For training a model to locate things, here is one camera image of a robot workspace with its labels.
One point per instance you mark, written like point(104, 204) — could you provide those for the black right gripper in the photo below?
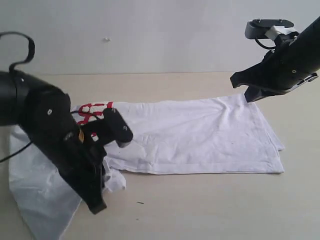
point(294, 61)

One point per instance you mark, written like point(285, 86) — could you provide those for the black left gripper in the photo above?
point(76, 156)

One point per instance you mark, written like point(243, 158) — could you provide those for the white t-shirt red patch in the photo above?
point(207, 136)

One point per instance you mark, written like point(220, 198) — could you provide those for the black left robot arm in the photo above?
point(43, 112)

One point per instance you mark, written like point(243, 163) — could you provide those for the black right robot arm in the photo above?
point(313, 30)

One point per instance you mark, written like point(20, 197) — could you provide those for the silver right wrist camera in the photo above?
point(268, 28)

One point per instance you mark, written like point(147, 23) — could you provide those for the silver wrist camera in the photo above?
point(268, 28)
point(116, 128)

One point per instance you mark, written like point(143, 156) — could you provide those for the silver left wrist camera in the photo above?
point(116, 128)

